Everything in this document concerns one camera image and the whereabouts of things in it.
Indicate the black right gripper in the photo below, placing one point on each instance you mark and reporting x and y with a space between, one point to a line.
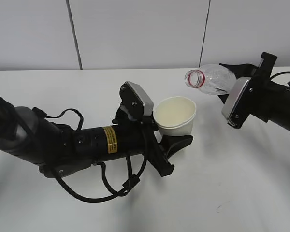
260 76

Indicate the white paper cup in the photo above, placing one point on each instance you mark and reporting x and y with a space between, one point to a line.
174 116

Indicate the Nongfu Spring water bottle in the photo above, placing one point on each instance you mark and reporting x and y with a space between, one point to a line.
212 79

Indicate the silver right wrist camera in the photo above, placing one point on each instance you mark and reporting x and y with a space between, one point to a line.
231 106

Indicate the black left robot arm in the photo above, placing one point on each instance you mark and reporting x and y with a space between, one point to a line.
30 134

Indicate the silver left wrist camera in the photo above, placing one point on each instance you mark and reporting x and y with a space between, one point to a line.
135 101

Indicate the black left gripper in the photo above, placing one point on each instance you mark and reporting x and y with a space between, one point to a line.
137 137

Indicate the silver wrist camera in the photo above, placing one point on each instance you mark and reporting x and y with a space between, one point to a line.
231 106
135 101

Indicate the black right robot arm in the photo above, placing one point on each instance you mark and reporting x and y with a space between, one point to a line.
273 106

